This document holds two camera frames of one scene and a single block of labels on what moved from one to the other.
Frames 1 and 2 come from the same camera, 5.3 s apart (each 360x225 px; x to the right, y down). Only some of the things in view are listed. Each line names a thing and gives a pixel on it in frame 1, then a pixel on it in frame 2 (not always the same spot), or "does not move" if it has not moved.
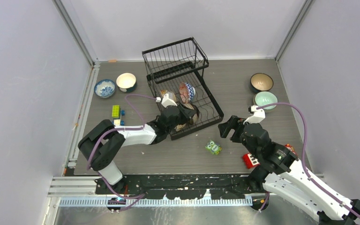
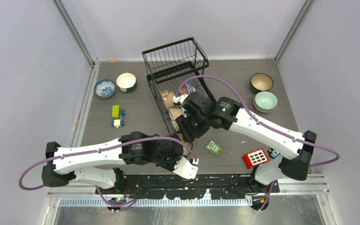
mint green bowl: (264, 98) does not move
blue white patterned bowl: (104, 88) does not move
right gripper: (234, 122) to (188, 133)
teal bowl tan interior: (261, 82) does not move
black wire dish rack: (174, 71) does not move
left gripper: (187, 115) to (171, 167)
